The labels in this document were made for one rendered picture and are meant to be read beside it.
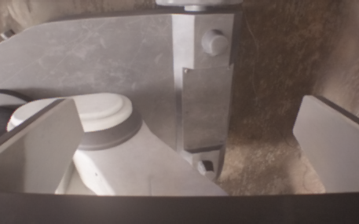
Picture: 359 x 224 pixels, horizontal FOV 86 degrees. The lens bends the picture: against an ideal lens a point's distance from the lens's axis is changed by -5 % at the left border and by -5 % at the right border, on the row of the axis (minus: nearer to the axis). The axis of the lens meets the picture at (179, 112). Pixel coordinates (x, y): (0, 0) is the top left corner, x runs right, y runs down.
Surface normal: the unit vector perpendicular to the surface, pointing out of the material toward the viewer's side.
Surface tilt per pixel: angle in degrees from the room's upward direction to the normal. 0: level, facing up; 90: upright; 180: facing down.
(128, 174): 90
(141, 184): 90
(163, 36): 0
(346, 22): 0
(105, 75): 0
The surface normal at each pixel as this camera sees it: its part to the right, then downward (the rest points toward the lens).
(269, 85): 0.18, 0.51
